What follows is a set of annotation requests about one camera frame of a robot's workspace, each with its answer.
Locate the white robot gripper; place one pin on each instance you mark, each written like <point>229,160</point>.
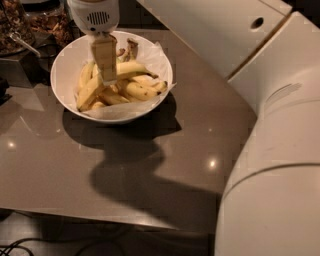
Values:
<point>95,18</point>

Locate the long top yellow banana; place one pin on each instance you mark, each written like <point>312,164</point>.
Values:
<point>88,96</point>

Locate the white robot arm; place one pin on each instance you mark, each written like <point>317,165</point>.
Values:
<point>270,55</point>

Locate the yellow banana left back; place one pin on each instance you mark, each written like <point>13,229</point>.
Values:
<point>86,74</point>

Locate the white bowl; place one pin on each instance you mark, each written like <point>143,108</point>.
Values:
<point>68,64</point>

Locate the small yellow banana lower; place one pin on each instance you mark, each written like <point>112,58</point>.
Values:
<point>112,98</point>

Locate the spotted yellow banana right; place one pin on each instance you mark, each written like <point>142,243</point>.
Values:
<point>131,89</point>

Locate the glass jar of dried snacks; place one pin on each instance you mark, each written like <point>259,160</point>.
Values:
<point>50,17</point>

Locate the metal scoop handle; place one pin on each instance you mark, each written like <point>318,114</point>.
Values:
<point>17,38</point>

